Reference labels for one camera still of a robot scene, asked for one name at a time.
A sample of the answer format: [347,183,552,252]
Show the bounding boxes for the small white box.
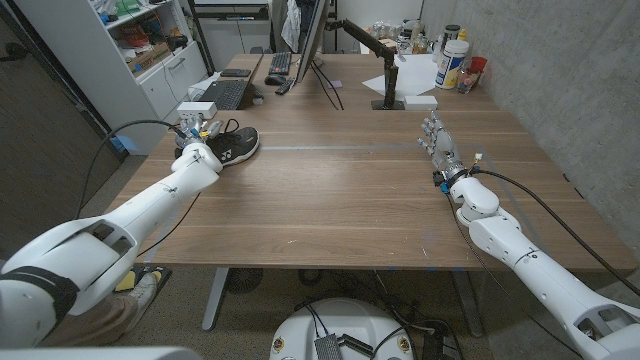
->
[402,94,439,112]

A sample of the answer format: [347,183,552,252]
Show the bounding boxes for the red cup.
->
[468,55,489,81]

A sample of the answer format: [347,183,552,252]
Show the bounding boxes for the grey table leg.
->
[452,271,485,339]
[201,267,230,332]

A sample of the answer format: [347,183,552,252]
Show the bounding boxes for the white hanging cloth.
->
[280,0,303,54]

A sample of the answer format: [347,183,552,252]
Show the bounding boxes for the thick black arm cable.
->
[73,118,190,221]
[469,167,640,299]

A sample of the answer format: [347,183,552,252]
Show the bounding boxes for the black laptop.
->
[197,78,264,111]

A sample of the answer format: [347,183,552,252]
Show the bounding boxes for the white shelf cabinet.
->
[14,0,210,156]

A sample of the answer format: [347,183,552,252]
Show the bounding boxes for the white wipes canister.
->
[434,39,470,91]

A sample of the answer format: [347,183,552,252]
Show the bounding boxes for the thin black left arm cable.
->
[135,193,202,259]

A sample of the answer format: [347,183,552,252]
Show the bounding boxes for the black sneaker white sole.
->
[173,118,261,169]

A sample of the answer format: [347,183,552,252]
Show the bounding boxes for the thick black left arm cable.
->
[73,118,190,221]

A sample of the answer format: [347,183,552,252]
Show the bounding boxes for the white paper sheet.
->
[361,53,441,99]

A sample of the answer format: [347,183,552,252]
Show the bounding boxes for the black computer monitor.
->
[294,0,331,85]

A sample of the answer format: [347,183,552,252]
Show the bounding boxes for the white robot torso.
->
[269,298,415,360]

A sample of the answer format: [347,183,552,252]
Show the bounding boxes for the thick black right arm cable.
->
[469,167,640,299]

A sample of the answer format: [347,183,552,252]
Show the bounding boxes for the black round fan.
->
[225,267,265,295]

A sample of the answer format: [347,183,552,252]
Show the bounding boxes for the clear plastic cup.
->
[455,67,480,95]

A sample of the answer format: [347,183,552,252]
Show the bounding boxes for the white power strip box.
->
[176,101,218,121]

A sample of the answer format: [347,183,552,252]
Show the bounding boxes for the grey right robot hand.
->
[417,110,470,190]

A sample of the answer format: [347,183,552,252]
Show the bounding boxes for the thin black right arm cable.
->
[444,194,584,359]

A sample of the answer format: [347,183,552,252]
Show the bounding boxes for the person leg brown trousers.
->
[37,292,141,349]

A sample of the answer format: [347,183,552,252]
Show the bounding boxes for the dark lidded jar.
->
[439,24,462,56]

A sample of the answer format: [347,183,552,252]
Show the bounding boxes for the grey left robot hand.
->
[175,113,225,149]

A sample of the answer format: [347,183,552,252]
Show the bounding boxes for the black keyboard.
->
[268,51,293,77]

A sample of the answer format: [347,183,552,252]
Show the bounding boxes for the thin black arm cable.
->
[135,193,202,259]
[444,194,584,359]

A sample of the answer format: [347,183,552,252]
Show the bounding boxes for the white person shoe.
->
[122,271,161,331]

